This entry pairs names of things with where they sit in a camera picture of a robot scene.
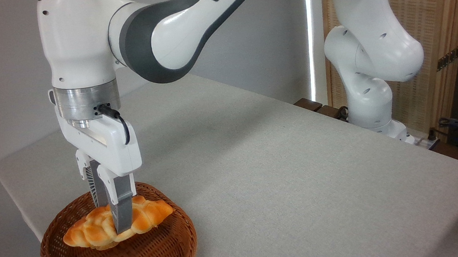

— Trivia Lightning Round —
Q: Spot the dark brown wooden block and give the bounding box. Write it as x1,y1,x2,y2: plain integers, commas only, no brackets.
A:
293,96,324,115
315,102,349,124

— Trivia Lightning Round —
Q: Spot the brown woven wicker basket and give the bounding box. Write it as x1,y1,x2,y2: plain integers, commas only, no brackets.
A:
34,176,199,257

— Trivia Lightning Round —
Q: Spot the dark metal screen hinge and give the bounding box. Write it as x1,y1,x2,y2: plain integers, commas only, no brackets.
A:
434,44,458,72

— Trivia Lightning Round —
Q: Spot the round knotted bread roll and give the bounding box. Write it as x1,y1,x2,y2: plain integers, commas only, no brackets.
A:
92,237,137,252

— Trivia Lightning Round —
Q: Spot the black clamp at robot base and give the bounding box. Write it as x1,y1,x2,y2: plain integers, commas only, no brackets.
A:
336,106,350,123

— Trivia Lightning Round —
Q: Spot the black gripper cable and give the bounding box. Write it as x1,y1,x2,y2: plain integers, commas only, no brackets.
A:
97,101,132,148

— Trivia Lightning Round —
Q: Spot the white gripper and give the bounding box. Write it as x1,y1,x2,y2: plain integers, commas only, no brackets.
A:
54,97,149,240

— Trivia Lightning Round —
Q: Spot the long braided bread loaf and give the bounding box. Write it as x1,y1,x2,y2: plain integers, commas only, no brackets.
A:
59,191,177,251

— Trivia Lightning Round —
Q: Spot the dark brown wooden board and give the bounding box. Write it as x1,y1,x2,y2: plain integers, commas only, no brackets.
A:
429,138,458,163

